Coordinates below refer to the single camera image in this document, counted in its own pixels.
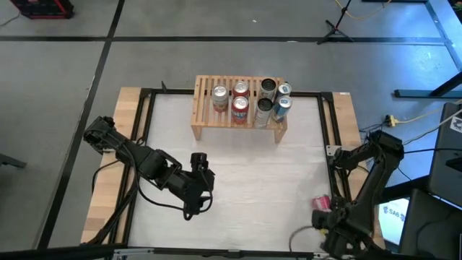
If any yellow hanging cable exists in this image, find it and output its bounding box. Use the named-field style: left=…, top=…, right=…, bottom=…
left=334, top=0, right=393, bottom=21

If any black power cable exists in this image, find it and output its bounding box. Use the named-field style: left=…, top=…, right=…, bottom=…
left=359, top=122, right=462, bottom=189

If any yellow power plug cable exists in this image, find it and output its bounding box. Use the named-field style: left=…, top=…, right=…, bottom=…
left=384, top=108, right=462, bottom=128

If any dark flat screen monitor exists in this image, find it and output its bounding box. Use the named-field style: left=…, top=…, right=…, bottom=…
left=427, top=102, right=462, bottom=210

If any black desk leg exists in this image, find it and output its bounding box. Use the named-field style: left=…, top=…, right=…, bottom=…
left=393, top=71, right=462, bottom=100

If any black office chair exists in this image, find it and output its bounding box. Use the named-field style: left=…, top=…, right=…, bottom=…
left=398, top=188, right=462, bottom=260

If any blue Red Bull can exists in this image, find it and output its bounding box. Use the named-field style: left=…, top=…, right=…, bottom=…
left=271, top=95, right=294, bottom=124
left=276, top=82, right=293, bottom=100

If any black chair base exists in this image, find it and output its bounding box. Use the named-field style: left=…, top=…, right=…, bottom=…
left=0, top=153, right=28, bottom=169

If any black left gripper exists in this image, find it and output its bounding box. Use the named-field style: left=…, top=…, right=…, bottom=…
left=175, top=152, right=217, bottom=217

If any tall silver Celsius can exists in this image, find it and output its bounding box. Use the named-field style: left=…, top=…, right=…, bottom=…
left=258, top=78, right=279, bottom=102
left=253, top=97, right=275, bottom=129

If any red Fanta can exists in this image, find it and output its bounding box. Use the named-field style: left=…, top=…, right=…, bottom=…
left=232, top=81, right=250, bottom=99
left=231, top=95, right=250, bottom=126

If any black metal table frame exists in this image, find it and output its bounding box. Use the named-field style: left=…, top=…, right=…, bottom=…
left=81, top=87, right=385, bottom=260

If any wooden slatted shelf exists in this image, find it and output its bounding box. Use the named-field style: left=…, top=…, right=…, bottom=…
left=190, top=74, right=289, bottom=144

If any white printed sheet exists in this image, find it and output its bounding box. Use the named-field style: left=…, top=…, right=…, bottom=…
left=377, top=197, right=411, bottom=246

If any black red crate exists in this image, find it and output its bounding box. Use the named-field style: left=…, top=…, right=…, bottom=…
left=9, top=0, right=75, bottom=20

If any grey cable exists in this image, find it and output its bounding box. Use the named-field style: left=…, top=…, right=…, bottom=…
left=395, top=110, right=462, bottom=145

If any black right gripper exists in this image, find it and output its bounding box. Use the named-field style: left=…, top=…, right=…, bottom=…
left=312, top=200, right=362, bottom=260

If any black tripod stand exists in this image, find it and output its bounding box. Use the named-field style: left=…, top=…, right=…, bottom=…
left=316, top=0, right=355, bottom=46

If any black rig bar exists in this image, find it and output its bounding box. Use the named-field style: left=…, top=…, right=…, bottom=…
left=0, top=243, right=362, bottom=260

